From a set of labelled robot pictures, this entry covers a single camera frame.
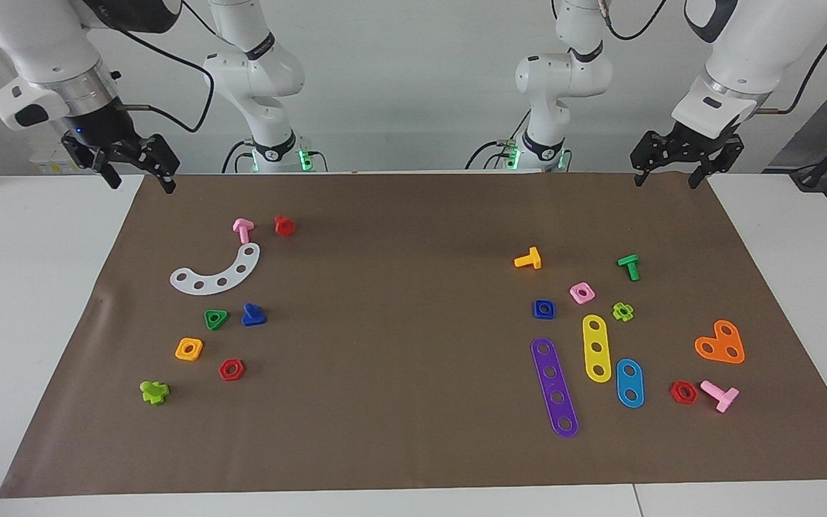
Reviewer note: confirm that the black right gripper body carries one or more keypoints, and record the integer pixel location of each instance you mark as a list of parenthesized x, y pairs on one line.
[(101, 126)]

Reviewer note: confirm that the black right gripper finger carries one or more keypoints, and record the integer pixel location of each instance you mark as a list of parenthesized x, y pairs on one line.
[(155, 154), (87, 154)]

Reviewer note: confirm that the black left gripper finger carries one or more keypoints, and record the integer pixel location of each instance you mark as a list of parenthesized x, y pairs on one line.
[(649, 154), (718, 154)]

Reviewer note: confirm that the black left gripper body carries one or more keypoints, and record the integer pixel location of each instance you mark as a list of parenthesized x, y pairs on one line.
[(693, 140)]

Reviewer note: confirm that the blue plastic bolt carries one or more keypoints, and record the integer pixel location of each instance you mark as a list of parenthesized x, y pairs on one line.
[(252, 318)]

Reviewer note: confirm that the blue square plastic nut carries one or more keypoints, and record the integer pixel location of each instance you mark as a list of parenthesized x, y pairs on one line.
[(536, 314)]

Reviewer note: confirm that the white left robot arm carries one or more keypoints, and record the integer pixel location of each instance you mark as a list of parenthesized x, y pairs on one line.
[(564, 75)]

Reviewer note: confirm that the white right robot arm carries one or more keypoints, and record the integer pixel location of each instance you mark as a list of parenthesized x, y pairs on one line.
[(263, 72)]

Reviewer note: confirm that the white cardboard box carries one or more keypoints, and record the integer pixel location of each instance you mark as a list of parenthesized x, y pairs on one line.
[(47, 159)]

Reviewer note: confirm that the pink plastic bolt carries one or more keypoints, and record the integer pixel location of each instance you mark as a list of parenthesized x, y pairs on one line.
[(723, 398), (243, 230)]

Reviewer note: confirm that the white curved five-hole strip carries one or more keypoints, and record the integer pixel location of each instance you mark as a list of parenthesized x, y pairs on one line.
[(210, 285)]

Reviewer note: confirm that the red plastic bolt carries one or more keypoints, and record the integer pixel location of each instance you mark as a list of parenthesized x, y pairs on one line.
[(284, 227)]

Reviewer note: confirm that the pink square plastic nut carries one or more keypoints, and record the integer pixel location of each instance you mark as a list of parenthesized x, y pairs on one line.
[(589, 297)]

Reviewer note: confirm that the lime green cross nut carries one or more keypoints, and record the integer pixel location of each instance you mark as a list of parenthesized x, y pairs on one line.
[(616, 310)]

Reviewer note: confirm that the orange plastic bolt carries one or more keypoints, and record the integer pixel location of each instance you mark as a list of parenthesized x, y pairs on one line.
[(528, 260)]

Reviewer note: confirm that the green triangle plastic nut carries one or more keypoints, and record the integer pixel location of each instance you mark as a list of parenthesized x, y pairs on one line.
[(208, 314)]

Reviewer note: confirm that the orange three-hole angled plate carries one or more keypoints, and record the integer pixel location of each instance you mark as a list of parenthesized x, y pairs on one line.
[(719, 342)]

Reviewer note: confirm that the yellow three-hole plastic strip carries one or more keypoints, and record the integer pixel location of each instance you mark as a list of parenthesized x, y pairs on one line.
[(595, 337)]

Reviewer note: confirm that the orange square plastic nut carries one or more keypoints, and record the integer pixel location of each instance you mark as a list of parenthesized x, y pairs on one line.
[(180, 350)]

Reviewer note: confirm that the red hexagon plastic nut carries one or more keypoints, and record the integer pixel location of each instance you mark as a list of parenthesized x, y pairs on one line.
[(675, 393), (224, 370)]

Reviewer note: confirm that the blue two-hole plastic strip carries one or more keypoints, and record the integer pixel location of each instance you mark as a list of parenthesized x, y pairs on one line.
[(629, 383)]

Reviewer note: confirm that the lime green plastic bolt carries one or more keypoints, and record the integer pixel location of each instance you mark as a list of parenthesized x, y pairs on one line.
[(153, 393)]

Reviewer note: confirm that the purple four-hole plastic strip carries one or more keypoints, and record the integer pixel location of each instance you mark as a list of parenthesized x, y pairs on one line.
[(554, 385)]

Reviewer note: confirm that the brown table mat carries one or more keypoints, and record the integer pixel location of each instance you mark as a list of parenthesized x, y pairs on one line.
[(385, 416)]

